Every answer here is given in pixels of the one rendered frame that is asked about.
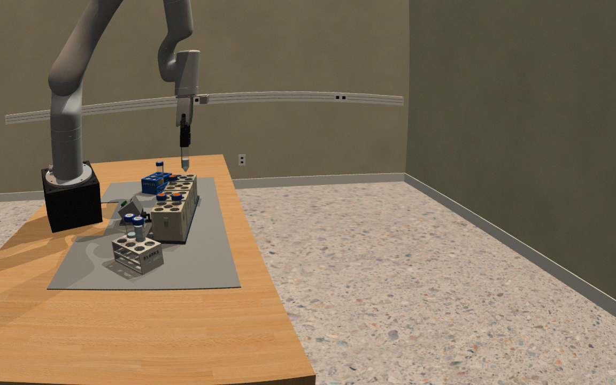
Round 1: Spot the beige bucket adapter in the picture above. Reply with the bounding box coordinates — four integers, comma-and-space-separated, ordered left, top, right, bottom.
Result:
162, 191, 191, 226
151, 202, 187, 240
164, 182, 194, 214
174, 174, 197, 204

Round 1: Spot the beige tube rack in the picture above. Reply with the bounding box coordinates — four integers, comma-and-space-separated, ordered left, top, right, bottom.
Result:
113, 235, 164, 275

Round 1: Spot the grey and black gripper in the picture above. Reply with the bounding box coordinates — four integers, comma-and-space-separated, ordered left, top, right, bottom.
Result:
176, 96, 194, 147

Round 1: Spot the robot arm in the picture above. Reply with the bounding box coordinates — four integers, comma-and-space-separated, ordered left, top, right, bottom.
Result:
45, 0, 210, 188

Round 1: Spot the blue tube rack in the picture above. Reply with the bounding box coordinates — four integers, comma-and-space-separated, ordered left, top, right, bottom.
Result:
141, 172, 172, 195

